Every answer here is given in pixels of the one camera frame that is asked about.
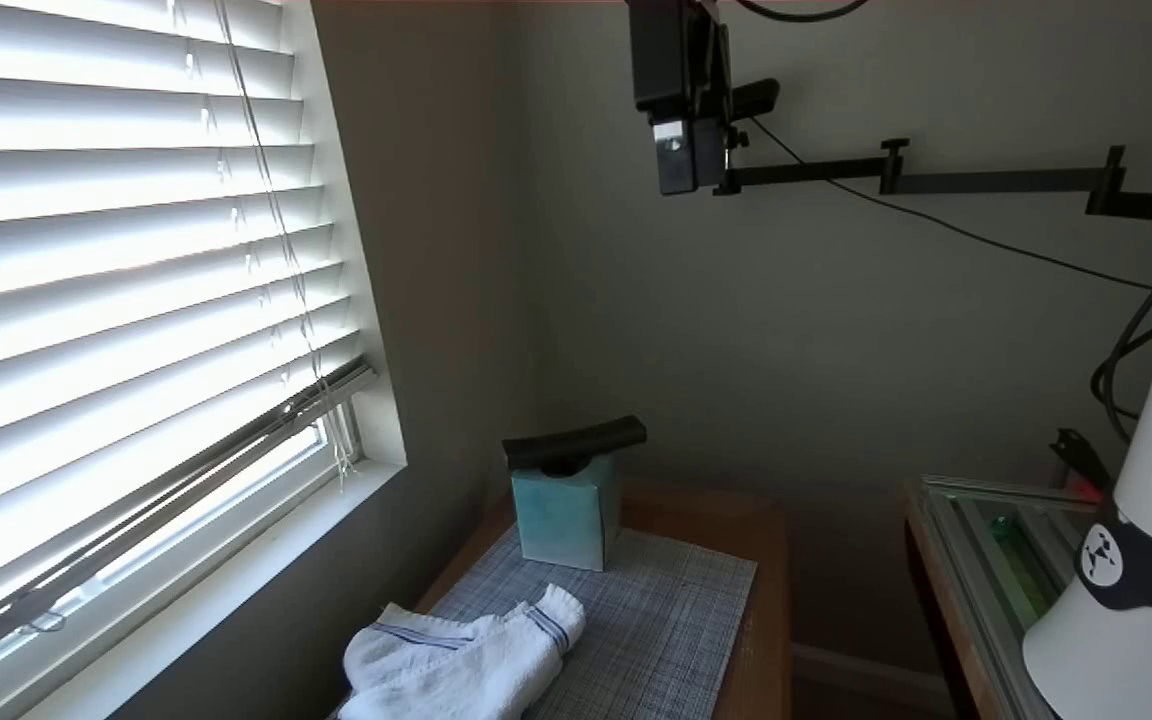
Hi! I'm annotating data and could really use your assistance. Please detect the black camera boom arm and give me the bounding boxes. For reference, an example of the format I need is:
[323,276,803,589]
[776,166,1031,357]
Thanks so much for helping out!
[720,141,1152,222]

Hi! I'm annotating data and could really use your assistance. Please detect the black cable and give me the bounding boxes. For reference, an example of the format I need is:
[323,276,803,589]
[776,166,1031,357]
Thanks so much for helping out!
[744,116,1152,296]

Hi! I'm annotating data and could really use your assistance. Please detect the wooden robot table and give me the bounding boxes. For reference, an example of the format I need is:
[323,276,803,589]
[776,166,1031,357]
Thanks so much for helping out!
[905,481,1010,720]

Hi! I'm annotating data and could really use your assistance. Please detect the white towel with blue stripes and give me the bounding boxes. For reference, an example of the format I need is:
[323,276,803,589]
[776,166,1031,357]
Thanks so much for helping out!
[333,585,587,720]

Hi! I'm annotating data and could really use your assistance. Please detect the wooden side table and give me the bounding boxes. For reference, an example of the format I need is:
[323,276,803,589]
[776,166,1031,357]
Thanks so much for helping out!
[421,481,794,720]

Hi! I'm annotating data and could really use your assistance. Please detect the grey grid cutting mat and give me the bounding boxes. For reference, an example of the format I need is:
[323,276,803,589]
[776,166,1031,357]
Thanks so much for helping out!
[432,534,756,720]

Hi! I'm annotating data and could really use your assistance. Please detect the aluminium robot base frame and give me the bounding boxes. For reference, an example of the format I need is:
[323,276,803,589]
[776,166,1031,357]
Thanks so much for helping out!
[920,477,1098,720]

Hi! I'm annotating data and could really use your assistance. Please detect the black camera on mount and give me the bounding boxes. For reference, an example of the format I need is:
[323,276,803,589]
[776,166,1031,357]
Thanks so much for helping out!
[628,0,779,197]

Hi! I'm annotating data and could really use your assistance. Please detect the black remote control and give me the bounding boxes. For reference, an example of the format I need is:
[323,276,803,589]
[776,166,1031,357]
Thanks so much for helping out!
[504,415,649,477]

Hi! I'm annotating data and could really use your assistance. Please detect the blue box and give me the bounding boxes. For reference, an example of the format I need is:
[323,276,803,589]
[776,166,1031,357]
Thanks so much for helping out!
[514,455,620,574]

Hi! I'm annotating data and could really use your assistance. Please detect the white window blinds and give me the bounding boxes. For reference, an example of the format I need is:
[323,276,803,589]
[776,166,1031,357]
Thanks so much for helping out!
[0,0,373,629]

